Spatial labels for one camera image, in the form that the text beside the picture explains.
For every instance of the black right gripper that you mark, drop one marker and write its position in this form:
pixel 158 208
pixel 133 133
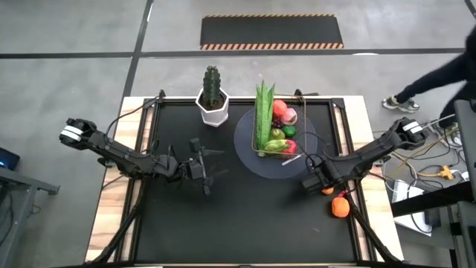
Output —
pixel 320 178

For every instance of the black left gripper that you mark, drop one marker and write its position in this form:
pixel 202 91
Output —
pixel 194 170

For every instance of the small orange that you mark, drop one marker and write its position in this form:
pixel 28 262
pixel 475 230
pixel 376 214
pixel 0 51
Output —
pixel 328 191

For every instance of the red bell pepper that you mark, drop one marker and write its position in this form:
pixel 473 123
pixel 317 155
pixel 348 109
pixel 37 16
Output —
pixel 292 147

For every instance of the green chayote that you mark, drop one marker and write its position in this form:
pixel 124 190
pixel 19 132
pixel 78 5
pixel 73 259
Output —
pixel 277 145

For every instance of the green bell pepper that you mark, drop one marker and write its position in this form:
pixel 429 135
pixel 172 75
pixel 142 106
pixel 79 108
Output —
pixel 289 131

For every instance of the green speckled pear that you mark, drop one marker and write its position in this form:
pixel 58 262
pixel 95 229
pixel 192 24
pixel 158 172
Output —
pixel 277 134

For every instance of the pink peach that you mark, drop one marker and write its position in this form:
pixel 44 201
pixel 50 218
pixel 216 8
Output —
pixel 290 117

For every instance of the red grape bunch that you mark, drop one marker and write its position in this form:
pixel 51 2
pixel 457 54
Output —
pixel 277 123

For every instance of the green leafy vegetable bunch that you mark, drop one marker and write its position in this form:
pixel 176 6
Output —
pixel 264 115

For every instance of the red apple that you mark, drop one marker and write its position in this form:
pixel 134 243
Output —
pixel 279 108

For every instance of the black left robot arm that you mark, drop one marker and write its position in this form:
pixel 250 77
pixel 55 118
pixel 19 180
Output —
pixel 122 156

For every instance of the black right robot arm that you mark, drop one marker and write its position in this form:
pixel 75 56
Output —
pixel 372 152

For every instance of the red tape tag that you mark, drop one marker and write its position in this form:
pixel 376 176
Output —
pixel 342 194

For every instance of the white paper tag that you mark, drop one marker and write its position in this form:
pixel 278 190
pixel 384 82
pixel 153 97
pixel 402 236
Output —
pixel 292 160

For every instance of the large orange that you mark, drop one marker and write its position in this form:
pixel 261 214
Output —
pixel 340 207

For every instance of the white hexagonal plant pot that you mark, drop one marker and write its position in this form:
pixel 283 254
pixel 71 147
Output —
pixel 213 117

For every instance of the green cactus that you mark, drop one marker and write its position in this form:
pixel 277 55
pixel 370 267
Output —
pixel 212 87

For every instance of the white box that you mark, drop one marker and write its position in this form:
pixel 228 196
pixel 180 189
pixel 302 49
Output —
pixel 403 190

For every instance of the black desk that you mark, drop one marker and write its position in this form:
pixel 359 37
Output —
pixel 427 201

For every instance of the yellow power plug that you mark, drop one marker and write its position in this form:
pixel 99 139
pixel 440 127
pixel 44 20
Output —
pixel 444 172

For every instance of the black orange striped floor mat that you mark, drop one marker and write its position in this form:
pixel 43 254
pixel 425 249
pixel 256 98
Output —
pixel 271 31

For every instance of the dark laptop screen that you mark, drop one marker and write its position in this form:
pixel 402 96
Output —
pixel 466 141

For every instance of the person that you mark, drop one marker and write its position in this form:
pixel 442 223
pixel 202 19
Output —
pixel 439 76

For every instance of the grey desk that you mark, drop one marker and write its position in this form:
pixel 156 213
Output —
pixel 22 186

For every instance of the black device with blue light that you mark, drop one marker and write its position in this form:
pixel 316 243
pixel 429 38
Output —
pixel 9 158

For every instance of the black metal table frame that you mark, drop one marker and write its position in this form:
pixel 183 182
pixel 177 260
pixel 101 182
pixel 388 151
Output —
pixel 175 100

